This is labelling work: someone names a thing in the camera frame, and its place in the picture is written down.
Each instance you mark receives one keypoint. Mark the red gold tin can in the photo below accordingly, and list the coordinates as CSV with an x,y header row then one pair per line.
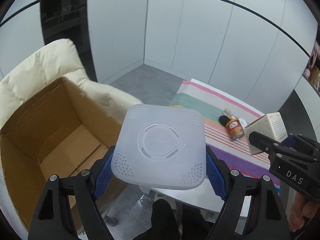
x,y
235,129

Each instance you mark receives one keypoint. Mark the person's dark clothed legs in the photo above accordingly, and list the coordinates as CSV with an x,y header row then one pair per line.
x,y
164,225

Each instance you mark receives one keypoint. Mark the brown cardboard box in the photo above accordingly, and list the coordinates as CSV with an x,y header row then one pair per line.
x,y
59,130

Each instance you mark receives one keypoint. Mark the white round compact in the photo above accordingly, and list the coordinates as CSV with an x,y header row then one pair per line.
x,y
243,122

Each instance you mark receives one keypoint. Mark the cream padded armchair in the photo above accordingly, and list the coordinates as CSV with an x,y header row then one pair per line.
x,y
59,59

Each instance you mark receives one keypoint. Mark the cream small carton box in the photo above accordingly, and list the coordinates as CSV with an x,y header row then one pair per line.
x,y
270,125

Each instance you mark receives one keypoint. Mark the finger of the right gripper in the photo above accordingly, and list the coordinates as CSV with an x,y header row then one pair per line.
x,y
301,144
273,148

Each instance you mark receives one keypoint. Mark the glass bottle pink cap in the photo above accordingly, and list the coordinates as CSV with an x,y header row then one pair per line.
x,y
228,113

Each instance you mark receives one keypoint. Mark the black glass cabinet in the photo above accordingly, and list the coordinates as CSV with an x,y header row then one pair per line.
x,y
68,19

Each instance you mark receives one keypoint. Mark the black round puff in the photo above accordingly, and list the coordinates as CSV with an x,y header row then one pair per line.
x,y
223,120

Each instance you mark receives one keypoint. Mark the striped colourful cloth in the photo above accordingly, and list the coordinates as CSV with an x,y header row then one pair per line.
x,y
211,103

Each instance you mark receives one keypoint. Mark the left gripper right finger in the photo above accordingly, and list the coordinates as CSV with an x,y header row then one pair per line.
x,y
266,217

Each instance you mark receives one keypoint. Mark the person's right hand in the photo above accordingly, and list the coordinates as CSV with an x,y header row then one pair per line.
x,y
301,208

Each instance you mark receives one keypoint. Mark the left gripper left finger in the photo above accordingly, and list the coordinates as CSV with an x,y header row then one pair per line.
x,y
52,218

